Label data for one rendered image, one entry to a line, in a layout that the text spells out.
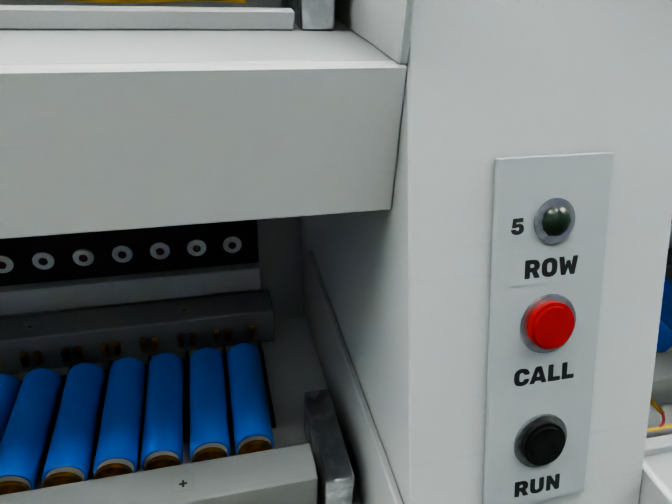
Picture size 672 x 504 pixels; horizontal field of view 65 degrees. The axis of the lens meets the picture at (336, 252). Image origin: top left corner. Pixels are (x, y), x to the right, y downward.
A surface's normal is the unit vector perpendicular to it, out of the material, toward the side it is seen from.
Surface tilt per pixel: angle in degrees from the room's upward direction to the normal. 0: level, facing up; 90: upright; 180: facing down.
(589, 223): 90
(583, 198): 90
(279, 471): 19
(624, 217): 90
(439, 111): 90
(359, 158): 109
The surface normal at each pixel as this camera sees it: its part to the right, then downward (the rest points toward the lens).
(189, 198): 0.23, 0.53
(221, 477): 0.04, -0.85
